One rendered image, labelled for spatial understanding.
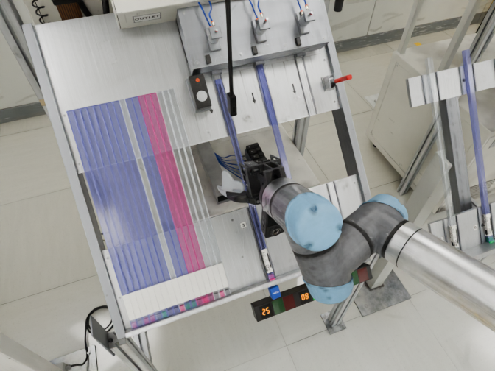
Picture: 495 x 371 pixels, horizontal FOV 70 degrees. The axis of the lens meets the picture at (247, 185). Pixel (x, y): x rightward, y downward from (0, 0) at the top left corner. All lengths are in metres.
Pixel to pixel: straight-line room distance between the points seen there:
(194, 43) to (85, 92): 0.26
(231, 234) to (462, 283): 0.51
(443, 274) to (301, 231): 0.22
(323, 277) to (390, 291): 1.24
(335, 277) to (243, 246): 0.36
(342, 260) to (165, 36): 0.64
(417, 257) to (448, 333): 1.25
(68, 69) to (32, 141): 1.77
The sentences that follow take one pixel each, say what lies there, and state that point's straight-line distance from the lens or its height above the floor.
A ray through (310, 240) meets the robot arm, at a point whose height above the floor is 1.13.
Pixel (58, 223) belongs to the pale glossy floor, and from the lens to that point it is 2.12.
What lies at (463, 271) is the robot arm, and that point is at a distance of 0.60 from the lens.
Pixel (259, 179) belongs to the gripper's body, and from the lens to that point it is 0.67.
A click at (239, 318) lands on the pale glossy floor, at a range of 1.65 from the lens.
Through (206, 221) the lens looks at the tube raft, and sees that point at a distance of 0.85.
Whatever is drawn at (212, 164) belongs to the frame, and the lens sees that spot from 1.23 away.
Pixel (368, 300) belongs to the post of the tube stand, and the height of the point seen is 0.01.
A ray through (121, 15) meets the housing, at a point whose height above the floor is 1.22.
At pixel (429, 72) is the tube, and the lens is 1.00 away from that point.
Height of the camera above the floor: 1.56
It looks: 50 degrees down
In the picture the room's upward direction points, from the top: straight up
